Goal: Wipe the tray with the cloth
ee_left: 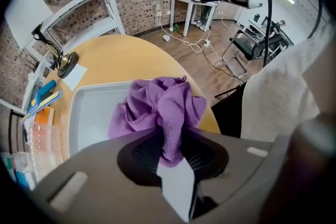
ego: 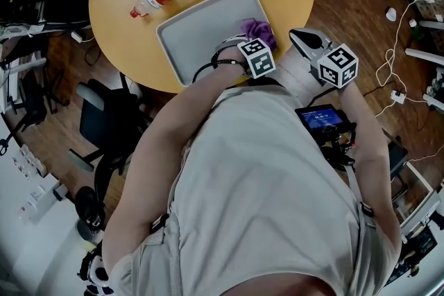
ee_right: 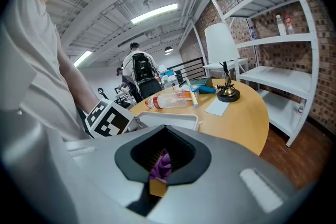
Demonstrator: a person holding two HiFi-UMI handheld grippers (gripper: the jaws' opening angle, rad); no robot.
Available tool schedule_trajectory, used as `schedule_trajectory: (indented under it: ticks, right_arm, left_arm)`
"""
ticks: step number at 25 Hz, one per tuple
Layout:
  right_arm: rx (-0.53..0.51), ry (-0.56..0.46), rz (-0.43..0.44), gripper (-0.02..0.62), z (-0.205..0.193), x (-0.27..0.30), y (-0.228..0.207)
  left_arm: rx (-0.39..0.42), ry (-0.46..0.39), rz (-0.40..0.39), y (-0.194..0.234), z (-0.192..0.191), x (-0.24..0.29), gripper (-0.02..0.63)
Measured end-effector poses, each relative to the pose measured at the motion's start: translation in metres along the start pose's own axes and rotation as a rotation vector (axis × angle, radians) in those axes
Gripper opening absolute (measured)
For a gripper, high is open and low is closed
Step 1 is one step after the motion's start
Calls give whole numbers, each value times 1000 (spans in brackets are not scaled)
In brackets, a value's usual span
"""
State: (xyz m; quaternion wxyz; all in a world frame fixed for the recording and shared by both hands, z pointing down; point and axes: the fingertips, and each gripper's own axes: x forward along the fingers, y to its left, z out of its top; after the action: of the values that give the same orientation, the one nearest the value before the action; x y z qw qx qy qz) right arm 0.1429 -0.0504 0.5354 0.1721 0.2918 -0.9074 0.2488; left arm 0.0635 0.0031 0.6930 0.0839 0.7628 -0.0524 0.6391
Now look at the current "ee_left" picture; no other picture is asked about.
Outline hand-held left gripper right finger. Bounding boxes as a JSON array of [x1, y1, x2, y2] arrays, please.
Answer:
[[180, 126, 284, 224]]

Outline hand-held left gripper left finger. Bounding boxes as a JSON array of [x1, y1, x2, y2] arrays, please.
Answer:
[[35, 129, 190, 224]]

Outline grey plastic tray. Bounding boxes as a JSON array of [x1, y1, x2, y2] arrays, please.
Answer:
[[67, 80, 196, 222]]

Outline purple cloth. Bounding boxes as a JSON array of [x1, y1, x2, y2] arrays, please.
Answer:
[[108, 75, 208, 168]]

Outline white side table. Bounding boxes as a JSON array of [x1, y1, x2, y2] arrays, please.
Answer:
[[170, 0, 218, 37]]

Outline person's black trousers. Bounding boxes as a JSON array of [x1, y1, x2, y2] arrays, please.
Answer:
[[211, 81, 247, 138]]

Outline large clear bottle red label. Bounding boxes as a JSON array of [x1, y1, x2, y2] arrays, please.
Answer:
[[28, 122, 66, 182]]

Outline orange packet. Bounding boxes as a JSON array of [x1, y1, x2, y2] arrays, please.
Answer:
[[35, 106, 56, 125]]

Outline person's white shirt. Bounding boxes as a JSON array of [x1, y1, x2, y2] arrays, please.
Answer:
[[240, 31, 336, 142]]

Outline blue hand tool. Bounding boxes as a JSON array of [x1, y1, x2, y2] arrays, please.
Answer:
[[30, 80, 57, 111]]

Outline white paper sheet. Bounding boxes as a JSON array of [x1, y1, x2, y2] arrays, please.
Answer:
[[60, 64, 88, 92]]

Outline table lamp white shade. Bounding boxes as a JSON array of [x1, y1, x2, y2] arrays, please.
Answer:
[[4, 0, 80, 79]]

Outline white floor cable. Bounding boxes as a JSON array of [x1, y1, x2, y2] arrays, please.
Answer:
[[157, 12, 246, 79]]

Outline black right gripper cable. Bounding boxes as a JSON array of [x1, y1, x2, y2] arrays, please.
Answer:
[[264, 0, 272, 66]]

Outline black mesh metal-frame chair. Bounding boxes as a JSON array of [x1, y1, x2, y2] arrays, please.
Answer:
[[222, 30, 266, 78]]

